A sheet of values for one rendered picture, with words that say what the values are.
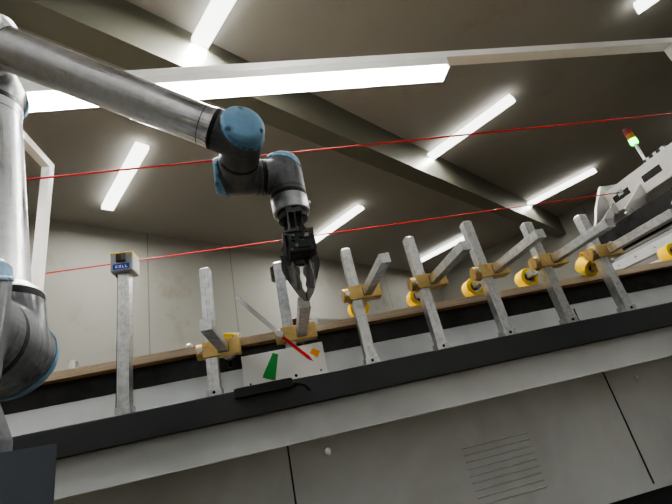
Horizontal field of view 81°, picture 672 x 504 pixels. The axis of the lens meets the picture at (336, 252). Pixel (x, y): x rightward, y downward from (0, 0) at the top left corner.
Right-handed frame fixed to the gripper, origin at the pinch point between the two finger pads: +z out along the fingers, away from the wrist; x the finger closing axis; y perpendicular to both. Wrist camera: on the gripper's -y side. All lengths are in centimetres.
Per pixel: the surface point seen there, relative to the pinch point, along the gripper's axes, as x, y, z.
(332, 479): 5, -65, 45
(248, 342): -17, -60, -5
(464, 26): 187, -123, -253
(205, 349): -29, -43, -1
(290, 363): -4.0, -42.4, 7.8
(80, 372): -73, -61, -5
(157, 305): -141, -418, -149
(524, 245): 74, -19, -11
